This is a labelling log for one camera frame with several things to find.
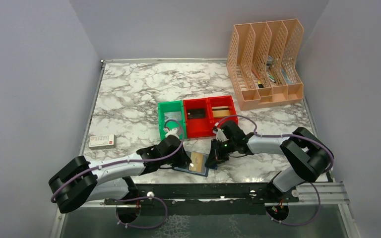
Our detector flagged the red double bin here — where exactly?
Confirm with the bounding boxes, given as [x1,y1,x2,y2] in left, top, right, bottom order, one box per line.
[183,95,236,138]

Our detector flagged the red pencil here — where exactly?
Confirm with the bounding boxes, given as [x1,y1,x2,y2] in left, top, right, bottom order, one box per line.
[252,68,262,84]

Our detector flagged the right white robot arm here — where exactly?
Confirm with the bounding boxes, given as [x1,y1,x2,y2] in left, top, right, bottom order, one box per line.
[205,120,334,202]

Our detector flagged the silver VIP card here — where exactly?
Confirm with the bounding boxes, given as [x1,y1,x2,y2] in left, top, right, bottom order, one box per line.
[164,111,182,122]

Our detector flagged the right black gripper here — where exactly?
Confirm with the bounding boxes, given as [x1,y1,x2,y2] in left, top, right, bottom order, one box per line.
[206,137,237,166]

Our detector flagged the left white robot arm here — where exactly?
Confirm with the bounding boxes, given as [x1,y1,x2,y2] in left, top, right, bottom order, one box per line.
[48,135,192,214]

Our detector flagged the gold striped card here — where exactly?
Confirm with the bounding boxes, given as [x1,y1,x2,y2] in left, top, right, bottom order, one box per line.
[212,106,231,118]

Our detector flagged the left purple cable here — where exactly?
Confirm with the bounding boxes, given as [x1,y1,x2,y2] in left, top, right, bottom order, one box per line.
[50,119,186,204]

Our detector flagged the navy blue card holder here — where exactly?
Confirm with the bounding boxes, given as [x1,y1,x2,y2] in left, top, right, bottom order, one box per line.
[173,151,209,177]

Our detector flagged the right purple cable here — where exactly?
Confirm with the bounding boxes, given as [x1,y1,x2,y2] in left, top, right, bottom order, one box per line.
[215,115,336,227]

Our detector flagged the purple cable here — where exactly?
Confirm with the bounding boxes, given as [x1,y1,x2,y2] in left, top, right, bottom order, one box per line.
[215,115,336,227]
[50,119,186,204]

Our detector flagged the peach desk file organizer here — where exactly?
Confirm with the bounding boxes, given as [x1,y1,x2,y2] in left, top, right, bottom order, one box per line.
[226,18,304,111]

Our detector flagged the white red small box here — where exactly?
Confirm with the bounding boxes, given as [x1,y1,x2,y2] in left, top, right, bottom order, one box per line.
[88,134,116,149]

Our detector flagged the green marker pen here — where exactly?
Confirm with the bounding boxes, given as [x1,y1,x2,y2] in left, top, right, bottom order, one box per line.
[268,75,276,83]

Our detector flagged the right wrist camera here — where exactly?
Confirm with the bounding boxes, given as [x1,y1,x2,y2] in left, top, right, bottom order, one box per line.
[212,123,228,142]

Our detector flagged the round grey tin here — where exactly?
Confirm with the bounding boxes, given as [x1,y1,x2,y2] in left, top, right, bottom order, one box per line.
[266,55,274,70]

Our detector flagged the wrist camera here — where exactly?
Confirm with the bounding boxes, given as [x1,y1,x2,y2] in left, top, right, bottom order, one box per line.
[212,123,228,142]
[165,127,182,139]

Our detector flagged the black card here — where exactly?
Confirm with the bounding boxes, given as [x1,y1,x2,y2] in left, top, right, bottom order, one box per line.
[187,109,206,119]

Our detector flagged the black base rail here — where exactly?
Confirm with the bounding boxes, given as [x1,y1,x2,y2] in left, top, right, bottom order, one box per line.
[104,182,299,222]

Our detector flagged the green plastic bin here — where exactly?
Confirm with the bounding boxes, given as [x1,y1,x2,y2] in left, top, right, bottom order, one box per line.
[158,100,187,140]

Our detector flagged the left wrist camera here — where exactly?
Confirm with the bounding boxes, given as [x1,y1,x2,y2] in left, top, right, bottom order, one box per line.
[165,127,182,139]

